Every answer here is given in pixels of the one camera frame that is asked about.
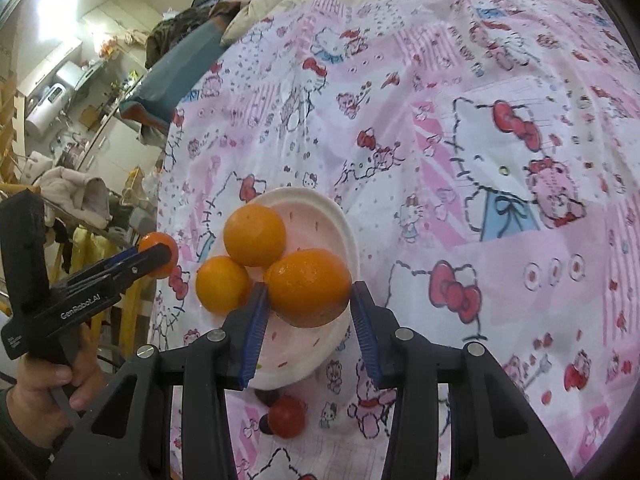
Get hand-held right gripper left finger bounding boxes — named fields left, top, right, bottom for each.
left=47, top=282, right=273, bottom=480

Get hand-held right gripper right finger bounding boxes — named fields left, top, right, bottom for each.
left=350, top=280, right=573, bottom=480

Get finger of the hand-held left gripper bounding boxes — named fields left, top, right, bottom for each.
left=67, top=242, right=173, bottom=302
left=65, top=245, right=151, bottom=286

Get small orange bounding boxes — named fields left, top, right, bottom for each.
left=137, top=231, right=180, bottom=280
left=195, top=255, right=252, bottom=314
left=223, top=205, right=287, bottom=268

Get large orange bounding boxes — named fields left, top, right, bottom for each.
left=263, top=248, right=353, bottom=329

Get pink plate with white rim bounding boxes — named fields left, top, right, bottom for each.
left=200, top=187, right=360, bottom=393

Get person's left forearm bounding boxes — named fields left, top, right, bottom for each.
left=0, top=385, right=56, bottom=466

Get person's left hand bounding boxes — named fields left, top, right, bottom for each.
left=10, top=330, right=108, bottom=448

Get pale pink garment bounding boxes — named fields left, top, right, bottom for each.
left=37, top=165, right=113, bottom=231

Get dark red tomato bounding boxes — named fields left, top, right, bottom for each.
left=267, top=395, right=307, bottom=438

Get pink cartoon printed sheet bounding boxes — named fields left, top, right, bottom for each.
left=147, top=0, right=640, bottom=480

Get white water heater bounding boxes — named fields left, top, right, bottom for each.
left=25, top=82, right=68, bottom=138

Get teal bed footboard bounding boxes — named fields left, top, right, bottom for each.
left=120, top=20, right=226, bottom=136

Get silver range hood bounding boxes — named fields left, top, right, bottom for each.
left=55, top=60, right=96, bottom=93

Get heap of mixed clothes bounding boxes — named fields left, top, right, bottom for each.
left=145, top=0, right=261, bottom=68

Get white wall cabinets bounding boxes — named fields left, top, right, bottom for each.
left=25, top=35, right=83, bottom=86

